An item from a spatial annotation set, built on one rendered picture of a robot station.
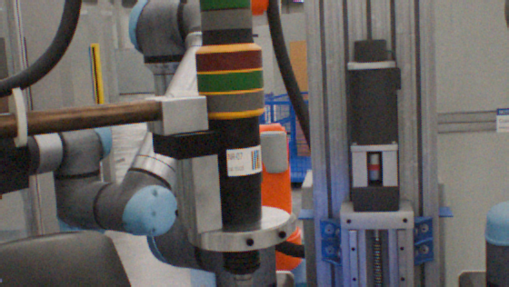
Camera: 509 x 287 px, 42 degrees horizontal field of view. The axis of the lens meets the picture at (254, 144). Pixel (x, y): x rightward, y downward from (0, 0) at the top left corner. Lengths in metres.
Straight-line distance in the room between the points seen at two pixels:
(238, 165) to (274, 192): 3.97
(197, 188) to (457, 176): 1.95
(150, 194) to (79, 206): 0.14
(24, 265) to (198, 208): 0.19
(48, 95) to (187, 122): 4.75
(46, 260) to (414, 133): 0.91
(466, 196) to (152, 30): 1.42
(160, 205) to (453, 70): 1.47
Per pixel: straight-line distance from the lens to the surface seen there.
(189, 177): 0.41
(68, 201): 1.08
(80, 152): 1.07
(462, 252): 2.39
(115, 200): 1.01
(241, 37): 0.42
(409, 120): 1.32
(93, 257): 0.57
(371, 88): 1.22
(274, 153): 4.31
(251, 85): 0.42
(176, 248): 1.28
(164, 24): 1.22
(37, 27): 5.11
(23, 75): 0.38
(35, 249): 0.56
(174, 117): 0.40
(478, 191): 2.35
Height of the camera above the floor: 1.58
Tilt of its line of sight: 9 degrees down
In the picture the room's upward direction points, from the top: 3 degrees counter-clockwise
